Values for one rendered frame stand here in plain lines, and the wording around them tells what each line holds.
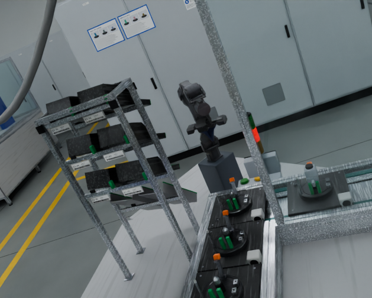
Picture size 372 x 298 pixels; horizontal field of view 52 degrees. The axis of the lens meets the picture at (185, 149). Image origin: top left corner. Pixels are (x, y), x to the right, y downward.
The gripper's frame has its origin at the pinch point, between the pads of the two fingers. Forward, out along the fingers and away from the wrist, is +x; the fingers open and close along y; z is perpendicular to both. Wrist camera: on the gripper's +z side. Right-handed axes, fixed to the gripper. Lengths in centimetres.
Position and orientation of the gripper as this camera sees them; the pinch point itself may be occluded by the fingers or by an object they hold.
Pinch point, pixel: (210, 134)
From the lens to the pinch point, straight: 176.0
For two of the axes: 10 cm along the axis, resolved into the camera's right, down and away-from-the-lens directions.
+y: 9.0, -2.5, -3.5
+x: 3.8, 8.6, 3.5
